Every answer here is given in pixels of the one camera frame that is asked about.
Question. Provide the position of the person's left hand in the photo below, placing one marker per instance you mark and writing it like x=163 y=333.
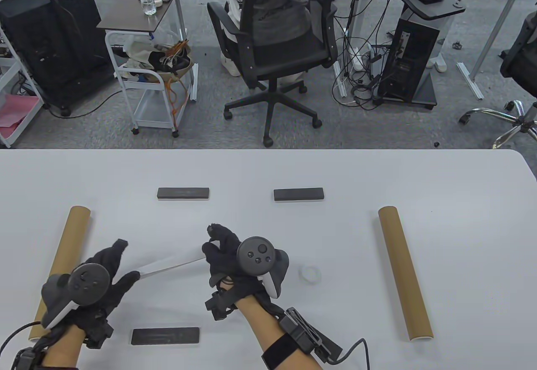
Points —
x=109 y=261

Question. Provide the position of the white desk leg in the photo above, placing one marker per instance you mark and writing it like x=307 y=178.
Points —
x=470 y=80

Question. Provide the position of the black computer tower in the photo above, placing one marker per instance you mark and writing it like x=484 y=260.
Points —
x=411 y=55

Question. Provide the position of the white rolling cart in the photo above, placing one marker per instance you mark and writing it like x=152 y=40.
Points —
x=142 y=88

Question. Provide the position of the brown side table top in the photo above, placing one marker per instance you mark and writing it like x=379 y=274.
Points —
x=130 y=13

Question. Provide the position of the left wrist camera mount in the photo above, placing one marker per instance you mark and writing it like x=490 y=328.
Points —
x=27 y=357

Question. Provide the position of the person's left forearm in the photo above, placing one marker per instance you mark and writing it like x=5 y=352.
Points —
x=63 y=351

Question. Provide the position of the silver metal pole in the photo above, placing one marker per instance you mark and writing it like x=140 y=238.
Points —
x=178 y=9

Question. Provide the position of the black rectangular weight bar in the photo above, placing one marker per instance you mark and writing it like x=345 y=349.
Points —
x=298 y=194
x=165 y=336
x=183 y=194

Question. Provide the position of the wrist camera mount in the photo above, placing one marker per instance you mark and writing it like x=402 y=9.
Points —
x=27 y=357
x=304 y=336

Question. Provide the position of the chrome chair base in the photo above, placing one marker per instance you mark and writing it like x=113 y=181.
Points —
x=495 y=113

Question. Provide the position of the white metal rack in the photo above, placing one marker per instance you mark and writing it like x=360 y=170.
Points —
x=28 y=124

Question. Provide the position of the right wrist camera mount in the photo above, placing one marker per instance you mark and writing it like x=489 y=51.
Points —
x=304 y=336

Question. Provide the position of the large black cabinet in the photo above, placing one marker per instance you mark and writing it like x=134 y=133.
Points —
x=54 y=38

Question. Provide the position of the pink sheet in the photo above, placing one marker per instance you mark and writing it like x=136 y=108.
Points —
x=16 y=110

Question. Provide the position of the black mesh office chair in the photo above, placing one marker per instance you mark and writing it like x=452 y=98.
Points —
x=289 y=51

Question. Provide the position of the person's right forearm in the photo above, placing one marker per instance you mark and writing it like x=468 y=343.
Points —
x=268 y=332

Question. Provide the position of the black handheld controller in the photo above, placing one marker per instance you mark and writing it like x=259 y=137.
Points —
x=258 y=256
x=86 y=284

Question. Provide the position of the brown cardboard mailing tube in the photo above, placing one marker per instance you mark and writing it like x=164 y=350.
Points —
x=63 y=256
x=402 y=269

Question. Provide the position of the red cartoon face poster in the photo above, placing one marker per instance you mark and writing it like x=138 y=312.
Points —
x=172 y=266

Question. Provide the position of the black padded chair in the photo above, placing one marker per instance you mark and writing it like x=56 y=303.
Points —
x=524 y=59

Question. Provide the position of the person's right hand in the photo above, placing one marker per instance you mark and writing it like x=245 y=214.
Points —
x=222 y=256

